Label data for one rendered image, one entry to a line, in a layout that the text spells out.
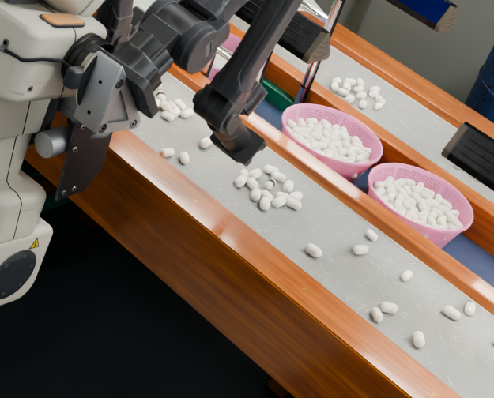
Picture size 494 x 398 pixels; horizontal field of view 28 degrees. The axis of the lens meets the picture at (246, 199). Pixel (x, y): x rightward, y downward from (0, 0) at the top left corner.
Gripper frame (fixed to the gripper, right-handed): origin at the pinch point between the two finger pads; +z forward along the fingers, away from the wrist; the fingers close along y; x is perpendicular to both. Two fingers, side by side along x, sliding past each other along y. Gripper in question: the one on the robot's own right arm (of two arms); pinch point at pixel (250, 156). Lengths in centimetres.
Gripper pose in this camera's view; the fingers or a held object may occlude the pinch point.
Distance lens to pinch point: 205.3
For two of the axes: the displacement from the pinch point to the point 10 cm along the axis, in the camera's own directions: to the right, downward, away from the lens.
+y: -7.1, -5.5, 4.4
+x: -6.4, 7.6, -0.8
